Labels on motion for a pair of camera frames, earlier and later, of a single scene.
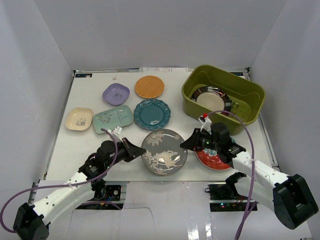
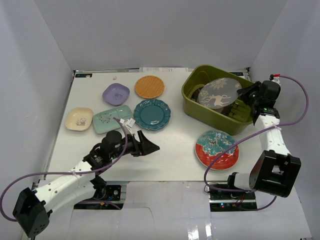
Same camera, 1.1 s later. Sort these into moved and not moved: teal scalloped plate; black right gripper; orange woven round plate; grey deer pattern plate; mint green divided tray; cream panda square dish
Moved: black right gripper; grey deer pattern plate
Not moved: teal scalloped plate; cream panda square dish; mint green divided tray; orange woven round plate
